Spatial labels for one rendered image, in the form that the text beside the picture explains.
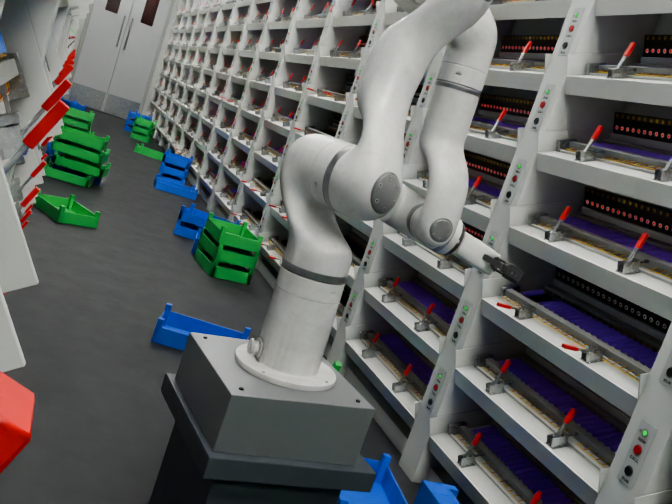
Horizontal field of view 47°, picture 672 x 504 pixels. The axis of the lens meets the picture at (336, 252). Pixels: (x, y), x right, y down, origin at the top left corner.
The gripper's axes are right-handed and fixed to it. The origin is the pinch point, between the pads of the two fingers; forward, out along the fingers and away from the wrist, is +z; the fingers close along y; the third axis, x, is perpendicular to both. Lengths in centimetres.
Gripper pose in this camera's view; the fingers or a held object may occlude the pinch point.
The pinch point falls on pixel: (505, 269)
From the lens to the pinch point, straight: 166.4
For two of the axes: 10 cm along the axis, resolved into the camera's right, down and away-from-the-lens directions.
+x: 5.0, -8.6, -0.7
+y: 3.1, 2.6, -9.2
